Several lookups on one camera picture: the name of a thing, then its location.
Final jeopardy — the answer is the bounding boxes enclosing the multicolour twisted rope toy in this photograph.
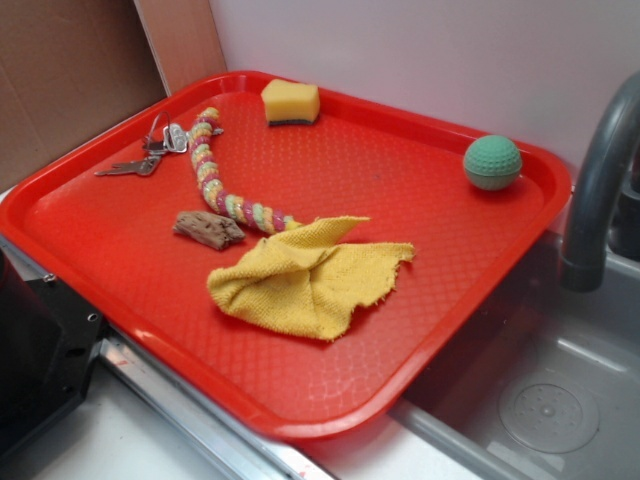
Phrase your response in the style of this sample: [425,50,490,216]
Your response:
[187,107,302,235]

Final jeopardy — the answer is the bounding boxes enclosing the silver keys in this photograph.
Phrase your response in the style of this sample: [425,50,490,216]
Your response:
[94,111,188,177]

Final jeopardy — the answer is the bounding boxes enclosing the red plastic tray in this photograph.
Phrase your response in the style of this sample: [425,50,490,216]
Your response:
[1,72,571,441]

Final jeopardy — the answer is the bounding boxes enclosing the yellow microfibre cloth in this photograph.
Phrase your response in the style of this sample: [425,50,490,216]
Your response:
[207,216,415,341]

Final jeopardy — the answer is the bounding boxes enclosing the brown wood piece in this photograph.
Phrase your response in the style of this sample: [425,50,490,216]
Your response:
[172,211,245,251]

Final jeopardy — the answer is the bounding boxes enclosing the yellow sponge with dark base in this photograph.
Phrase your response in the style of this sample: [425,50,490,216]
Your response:
[261,79,320,126]

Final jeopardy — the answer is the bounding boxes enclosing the green dimpled ball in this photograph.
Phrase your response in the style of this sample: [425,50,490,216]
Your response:
[463,135,523,191]

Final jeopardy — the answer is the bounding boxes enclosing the grey sink basin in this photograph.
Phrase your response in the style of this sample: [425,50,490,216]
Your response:
[391,234,639,479]

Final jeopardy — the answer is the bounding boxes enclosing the grey faucet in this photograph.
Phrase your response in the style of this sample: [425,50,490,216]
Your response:
[558,73,639,292]

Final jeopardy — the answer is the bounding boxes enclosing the black box with screws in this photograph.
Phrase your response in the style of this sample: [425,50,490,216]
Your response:
[1,255,106,459]

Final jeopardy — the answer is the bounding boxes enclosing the brown cardboard panel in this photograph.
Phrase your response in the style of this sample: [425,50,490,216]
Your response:
[1,1,226,190]

